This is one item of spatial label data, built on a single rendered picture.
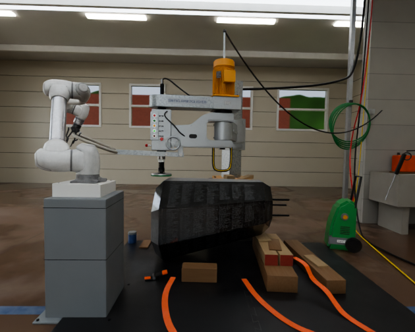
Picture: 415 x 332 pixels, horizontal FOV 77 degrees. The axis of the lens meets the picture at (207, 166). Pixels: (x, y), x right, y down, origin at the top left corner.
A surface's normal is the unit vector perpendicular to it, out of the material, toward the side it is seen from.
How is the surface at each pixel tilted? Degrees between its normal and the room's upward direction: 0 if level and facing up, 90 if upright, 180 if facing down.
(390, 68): 90
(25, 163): 90
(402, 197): 90
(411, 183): 90
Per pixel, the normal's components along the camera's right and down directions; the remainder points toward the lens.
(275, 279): -0.06, 0.05
